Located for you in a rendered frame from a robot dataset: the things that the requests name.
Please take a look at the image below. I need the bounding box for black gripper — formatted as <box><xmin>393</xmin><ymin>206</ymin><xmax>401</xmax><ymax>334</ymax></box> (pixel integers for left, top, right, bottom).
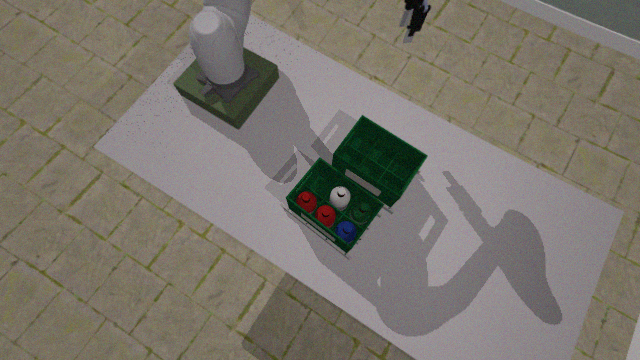
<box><xmin>399</xmin><ymin>0</ymin><xmax>431</xmax><ymax>43</ymax></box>

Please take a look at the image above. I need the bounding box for blue bottle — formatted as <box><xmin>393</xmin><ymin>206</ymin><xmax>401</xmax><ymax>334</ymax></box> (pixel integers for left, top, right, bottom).
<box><xmin>334</xmin><ymin>221</ymin><xmax>357</xmax><ymax>244</ymax></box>

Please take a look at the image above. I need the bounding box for green bottle crate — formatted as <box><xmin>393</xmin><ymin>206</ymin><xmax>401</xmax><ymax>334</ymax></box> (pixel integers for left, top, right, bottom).
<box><xmin>332</xmin><ymin>121</ymin><xmax>428</xmax><ymax>208</ymax></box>
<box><xmin>289</xmin><ymin>163</ymin><xmax>384</xmax><ymax>253</ymax></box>

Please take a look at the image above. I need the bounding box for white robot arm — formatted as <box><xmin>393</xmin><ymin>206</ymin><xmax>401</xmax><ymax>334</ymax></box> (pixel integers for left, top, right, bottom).
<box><xmin>189</xmin><ymin>0</ymin><xmax>259</xmax><ymax>103</ymax></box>

